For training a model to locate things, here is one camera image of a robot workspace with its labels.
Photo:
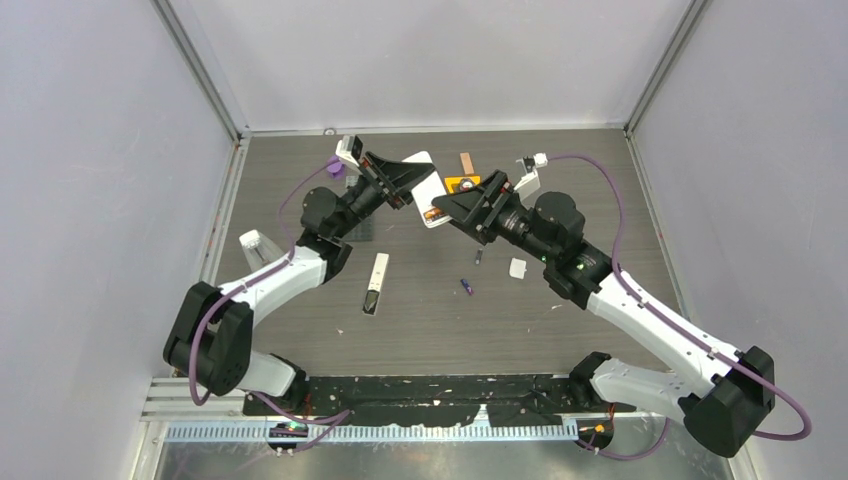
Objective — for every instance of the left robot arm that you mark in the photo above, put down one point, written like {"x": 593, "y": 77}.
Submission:
{"x": 211, "y": 340}

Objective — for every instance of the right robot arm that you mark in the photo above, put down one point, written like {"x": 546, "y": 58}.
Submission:
{"x": 712, "y": 387}

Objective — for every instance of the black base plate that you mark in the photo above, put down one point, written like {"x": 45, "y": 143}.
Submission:
{"x": 440, "y": 401}

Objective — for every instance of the large white remote control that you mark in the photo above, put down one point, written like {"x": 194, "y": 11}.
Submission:
{"x": 428, "y": 189}

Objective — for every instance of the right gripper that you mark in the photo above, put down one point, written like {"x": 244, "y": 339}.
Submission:
{"x": 466, "y": 208}

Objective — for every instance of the white battery cover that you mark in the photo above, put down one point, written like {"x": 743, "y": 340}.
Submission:
{"x": 517, "y": 268}

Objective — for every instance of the thin wooden stick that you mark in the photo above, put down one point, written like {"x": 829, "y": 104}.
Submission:
{"x": 467, "y": 164}

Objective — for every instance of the white metronome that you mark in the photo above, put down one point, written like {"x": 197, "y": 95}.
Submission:
{"x": 259, "y": 250}

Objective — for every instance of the orange toy board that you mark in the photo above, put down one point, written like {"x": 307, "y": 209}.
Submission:
{"x": 456, "y": 184}

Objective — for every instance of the grey lego baseplate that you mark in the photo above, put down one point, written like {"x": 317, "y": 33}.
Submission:
{"x": 364, "y": 231}

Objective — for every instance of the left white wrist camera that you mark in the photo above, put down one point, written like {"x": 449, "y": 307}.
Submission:
{"x": 349, "y": 151}

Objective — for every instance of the orange battery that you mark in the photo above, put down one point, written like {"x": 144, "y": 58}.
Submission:
{"x": 433, "y": 214}

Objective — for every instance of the purple battery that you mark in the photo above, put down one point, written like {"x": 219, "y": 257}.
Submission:
{"x": 467, "y": 287}

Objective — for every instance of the purple cap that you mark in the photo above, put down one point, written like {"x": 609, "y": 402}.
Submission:
{"x": 335, "y": 168}

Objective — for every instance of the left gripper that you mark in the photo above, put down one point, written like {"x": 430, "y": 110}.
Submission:
{"x": 397, "y": 178}

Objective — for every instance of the slim white remote control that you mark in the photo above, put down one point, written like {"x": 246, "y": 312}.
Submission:
{"x": 376, "y": 279}

